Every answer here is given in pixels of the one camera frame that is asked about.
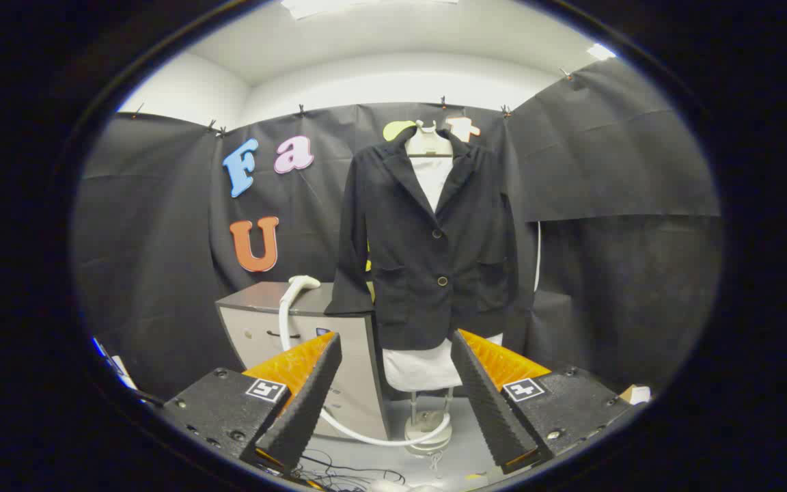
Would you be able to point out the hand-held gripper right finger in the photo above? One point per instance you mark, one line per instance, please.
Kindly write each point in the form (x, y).
(492, 410)

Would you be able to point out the small cardboard box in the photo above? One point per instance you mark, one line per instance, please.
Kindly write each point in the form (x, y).
(636, 394)

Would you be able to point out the black blazer jacket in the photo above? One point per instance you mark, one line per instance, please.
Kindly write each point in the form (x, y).
(421, 273)

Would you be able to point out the grey drawer cabinet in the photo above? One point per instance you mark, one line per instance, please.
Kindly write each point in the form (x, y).
(257, 335)

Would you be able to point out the white garment steamer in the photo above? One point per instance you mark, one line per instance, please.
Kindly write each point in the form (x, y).
(303, 281)

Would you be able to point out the small ceiling light panel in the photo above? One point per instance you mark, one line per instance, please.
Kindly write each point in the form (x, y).
(601, 52)

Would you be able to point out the white mannequin torso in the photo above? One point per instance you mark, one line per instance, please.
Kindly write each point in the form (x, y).
(421, 372)

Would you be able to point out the long ceiling light panel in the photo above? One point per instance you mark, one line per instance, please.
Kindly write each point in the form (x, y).
(318, 7)

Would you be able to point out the black backdrop cloth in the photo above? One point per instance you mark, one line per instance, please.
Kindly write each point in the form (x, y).
(161, 239)

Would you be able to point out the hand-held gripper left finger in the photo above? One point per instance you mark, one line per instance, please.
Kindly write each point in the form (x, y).
(305, 410)

